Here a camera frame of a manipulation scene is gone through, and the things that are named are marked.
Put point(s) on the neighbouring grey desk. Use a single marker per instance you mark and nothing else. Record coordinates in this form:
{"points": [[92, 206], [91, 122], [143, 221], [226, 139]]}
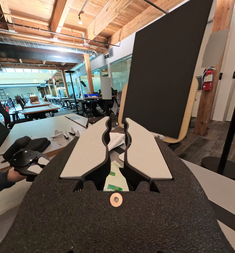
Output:
{"points": [[42, 126]]}

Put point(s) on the wooden pillar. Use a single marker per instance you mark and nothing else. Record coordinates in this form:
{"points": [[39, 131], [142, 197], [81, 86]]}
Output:
{"points": [[210, 110]]}

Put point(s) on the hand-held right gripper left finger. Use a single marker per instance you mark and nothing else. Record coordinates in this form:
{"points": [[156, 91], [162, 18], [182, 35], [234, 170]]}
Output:
{"points": [[87, 154]]}

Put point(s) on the plywood panel stand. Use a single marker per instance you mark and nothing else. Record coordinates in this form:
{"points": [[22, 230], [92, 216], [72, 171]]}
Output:
{"points": [[191, 106]]}

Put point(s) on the black acoustic panel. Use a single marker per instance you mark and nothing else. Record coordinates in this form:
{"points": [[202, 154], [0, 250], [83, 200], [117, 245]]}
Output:
{"points": [[164, 69]]}

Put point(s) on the black soft pouch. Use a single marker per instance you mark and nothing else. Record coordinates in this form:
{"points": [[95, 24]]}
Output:
{"points": [[39, 143]]}

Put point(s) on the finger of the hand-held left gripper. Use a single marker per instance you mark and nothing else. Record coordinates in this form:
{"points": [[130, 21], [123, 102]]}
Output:
{"points": [[36, 170], [43, 161]]}

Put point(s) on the ceiling light bulb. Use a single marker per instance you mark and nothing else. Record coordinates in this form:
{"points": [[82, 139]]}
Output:
{"points": [[80, 20]]}

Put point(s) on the loose white paper sheets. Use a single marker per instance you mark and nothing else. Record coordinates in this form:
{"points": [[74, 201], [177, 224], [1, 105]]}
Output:
{"points": [[115, 140]]}

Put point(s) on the silver ventilation duct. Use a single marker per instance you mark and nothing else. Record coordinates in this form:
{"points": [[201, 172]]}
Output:
{"points": [[40, 46]]}

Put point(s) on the pale wedge-shaped part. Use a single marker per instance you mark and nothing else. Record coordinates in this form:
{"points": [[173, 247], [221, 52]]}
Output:
{"points": [[72, 131], [56, 134], [66, 135]]}

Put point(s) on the black lamp stand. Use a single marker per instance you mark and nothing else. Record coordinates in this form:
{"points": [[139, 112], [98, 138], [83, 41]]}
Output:
{"points": [[231, 126]]}

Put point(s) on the wood-edged office desk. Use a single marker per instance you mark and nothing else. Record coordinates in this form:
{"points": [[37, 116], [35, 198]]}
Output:
{"points": [[40, 109]]}

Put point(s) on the red fire extinguisher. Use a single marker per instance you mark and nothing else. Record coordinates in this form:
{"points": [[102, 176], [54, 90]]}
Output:
{"points": [[207, 79]]}

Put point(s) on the cardboard box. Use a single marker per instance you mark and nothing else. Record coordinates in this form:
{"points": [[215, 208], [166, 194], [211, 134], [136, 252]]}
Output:
{"points": [[33, 98]]}

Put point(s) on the brick instruction booklet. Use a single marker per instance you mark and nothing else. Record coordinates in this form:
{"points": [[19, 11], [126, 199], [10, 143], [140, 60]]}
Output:
{"points": [[114, 177]]}

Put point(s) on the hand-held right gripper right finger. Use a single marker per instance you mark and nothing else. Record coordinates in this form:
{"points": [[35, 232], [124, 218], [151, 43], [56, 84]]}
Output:
{"points": [[147, 156]]}

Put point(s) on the person's left hand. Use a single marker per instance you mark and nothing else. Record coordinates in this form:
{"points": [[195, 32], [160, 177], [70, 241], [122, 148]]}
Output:
{"points": [[15, 176]]}

